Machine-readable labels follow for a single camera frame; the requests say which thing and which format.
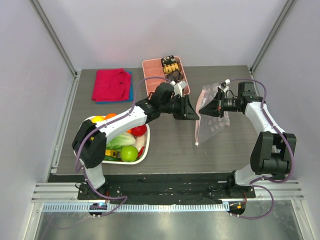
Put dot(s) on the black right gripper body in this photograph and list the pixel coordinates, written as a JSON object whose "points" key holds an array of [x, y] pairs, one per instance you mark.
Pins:
{"points": [[220, 107]]}

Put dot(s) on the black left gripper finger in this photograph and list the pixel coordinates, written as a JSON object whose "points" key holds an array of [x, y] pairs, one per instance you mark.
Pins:
{"points": [[190, 108], [191, 115]]}

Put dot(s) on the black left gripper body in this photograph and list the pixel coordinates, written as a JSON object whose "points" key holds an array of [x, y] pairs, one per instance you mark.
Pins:
{"points": [[177, 106]]}

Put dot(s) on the clear zip top bag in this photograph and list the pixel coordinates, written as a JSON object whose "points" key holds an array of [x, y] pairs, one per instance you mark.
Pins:
{"points": [[208, 126]]}

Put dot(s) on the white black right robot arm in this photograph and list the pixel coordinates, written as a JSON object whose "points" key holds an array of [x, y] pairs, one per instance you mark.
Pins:
{"points": [[272, 157]]}

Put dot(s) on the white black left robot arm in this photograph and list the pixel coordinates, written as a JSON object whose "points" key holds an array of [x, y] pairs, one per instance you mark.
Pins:
{"points": [[150, 106]]}

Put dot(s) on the dark brown sock roll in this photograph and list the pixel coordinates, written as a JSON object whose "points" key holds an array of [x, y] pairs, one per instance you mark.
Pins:
{"points": [[174, 76]]}

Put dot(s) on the yellow black sock roll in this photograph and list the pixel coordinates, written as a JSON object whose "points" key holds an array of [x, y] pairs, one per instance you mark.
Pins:
{"points": [[170, 68]]}

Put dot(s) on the red toy apple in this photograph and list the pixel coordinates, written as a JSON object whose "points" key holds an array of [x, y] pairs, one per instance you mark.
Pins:
{"points": [[139, 131]]}

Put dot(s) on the pink divided organizer tray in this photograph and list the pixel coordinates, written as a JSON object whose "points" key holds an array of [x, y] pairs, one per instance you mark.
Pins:
{"points": [[152, 69]]}

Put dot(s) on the black patterned sock roll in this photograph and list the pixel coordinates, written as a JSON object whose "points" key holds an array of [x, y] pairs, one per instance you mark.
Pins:
{"points": [[168, 60]]}

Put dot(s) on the blue folded cloth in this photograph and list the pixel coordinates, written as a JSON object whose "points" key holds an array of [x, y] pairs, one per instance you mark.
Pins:
{"points": [[130, 92]]}

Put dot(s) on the white toy radish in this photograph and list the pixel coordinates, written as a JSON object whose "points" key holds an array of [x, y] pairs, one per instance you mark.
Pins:
{"points": [[140, 142]]}

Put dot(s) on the red toy chili pepper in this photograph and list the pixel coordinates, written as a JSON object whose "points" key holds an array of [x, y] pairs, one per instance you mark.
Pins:
{"points": [[141, 152]]}

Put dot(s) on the white perforated plastic basket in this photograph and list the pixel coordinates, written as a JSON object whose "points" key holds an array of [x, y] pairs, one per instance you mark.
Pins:
{"points": [[96, 136]]}

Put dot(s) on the green toy apple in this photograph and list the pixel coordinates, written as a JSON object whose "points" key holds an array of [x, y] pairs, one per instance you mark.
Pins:
{"points": [[129, 153]]}

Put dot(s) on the magenta folded cloth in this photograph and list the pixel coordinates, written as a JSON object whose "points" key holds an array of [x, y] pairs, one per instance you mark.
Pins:
{"points": [[111, 85]]}

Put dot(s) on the green toy lettuce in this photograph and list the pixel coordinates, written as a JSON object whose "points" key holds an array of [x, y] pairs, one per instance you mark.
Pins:
{"points": [[124, 139]]}

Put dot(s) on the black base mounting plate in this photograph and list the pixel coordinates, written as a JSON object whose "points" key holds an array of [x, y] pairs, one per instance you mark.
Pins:
{"points": [[166, 189]]}

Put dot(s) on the yellow toy bell pepper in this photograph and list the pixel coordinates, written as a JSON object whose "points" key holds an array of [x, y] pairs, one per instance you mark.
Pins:
{"points": [[97, 119]]}

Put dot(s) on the green toy cucumber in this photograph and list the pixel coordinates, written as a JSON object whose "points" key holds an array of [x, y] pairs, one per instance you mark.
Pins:
{"points": [[112, 159]]}

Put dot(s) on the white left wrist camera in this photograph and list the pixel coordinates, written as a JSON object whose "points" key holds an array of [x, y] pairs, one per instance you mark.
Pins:
{"points": [[178, 88]]}

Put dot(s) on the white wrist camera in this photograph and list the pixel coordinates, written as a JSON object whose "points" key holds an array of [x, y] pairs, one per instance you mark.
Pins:
{"points": [[224, 86], [178, 88]]}

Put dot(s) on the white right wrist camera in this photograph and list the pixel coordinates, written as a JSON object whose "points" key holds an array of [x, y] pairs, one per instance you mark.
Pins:
{"points": [[224, 86]]}

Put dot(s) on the perforated metal cable tray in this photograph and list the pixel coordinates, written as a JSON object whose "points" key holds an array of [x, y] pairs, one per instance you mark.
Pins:
{"points": [[53, 207]]}

